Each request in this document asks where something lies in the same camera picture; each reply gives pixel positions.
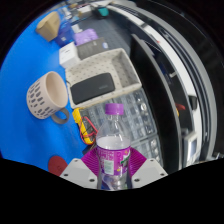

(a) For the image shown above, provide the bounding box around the blue box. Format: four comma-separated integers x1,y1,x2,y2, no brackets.
54,21,76,48

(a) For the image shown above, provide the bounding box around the yellow tool with red leads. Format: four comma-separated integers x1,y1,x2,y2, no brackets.
175,103,186,118

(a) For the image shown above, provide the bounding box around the beige mug with grey spots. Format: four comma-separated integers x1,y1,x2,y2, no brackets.
25,70,71,125

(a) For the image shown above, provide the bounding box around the yellow multimeter with leads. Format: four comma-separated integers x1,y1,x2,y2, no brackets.
72,107,101,145

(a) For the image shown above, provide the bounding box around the small white box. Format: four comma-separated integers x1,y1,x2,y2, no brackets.
58,41,81,69

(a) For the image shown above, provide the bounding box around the white oscilloscope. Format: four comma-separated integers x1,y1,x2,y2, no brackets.
182,131,201,161

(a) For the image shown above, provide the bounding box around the brown cardboard box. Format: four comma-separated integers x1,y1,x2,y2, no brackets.
35,11,62,43

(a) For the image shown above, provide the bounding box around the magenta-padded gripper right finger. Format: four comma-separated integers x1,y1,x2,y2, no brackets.
126,147,168,190

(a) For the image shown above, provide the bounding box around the small teal device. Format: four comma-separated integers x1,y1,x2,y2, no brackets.
97,7,110,19

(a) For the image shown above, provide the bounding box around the dark grey box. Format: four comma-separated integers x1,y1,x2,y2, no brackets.
76,37,111,61

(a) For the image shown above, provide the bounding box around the purple bag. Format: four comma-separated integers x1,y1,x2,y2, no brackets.
73,28,99,47

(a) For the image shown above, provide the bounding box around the black rectangular device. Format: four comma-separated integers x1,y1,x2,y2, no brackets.
70,72,116,106

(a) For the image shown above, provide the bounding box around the beige perforated tray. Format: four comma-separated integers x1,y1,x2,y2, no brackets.
64,47,143,109

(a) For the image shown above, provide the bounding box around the purple-capped clear drink bottle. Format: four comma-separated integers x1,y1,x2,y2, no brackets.
95,103,133,192

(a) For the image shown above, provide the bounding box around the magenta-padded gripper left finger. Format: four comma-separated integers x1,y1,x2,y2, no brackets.
59,147,102,190

